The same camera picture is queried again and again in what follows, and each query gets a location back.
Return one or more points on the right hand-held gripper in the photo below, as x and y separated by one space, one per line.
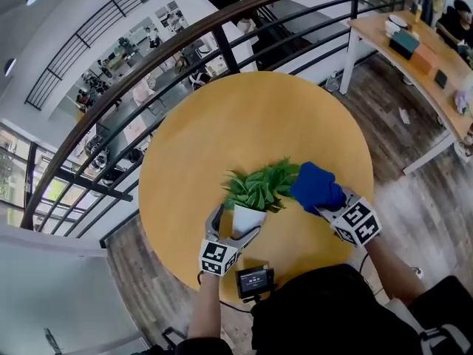
356 222

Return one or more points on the yellow bottle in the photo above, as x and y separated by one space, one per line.
418 12

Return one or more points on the person's black shirt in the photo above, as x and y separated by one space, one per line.
325 309

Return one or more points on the round yellow wooden table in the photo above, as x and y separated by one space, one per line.
226 50

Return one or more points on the white cup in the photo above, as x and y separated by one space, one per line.
392 29

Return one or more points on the orange box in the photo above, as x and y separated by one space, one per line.
424 59

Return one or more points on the straight black balcony railing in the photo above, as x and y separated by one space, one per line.
83 40

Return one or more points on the person's right forearm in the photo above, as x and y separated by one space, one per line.
395 272

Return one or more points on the white paper scrap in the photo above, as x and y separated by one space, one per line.
405 117

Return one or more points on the long wooden white-legged table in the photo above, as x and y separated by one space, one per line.
369 28

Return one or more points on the green potted plant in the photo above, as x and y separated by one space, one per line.
258 187

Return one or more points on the dark teal tissue box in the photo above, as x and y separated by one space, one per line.
404 44

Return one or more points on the black office chair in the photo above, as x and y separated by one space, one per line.
170 335

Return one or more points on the black square coaster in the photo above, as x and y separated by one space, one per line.
440 79

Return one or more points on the clear plastic water bottle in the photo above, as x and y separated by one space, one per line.
332 83

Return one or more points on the frosted glass door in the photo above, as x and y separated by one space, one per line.
55 298

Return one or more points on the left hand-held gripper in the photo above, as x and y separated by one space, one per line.
216 255

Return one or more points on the white plate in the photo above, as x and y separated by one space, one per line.
397 20

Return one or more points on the dark staircase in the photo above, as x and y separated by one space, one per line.
273 39

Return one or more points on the person's left forearm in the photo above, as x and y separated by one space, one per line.
205 305

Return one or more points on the small black screen device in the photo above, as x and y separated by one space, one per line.
255 279

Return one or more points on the blue cloth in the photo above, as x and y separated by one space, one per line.
318 189

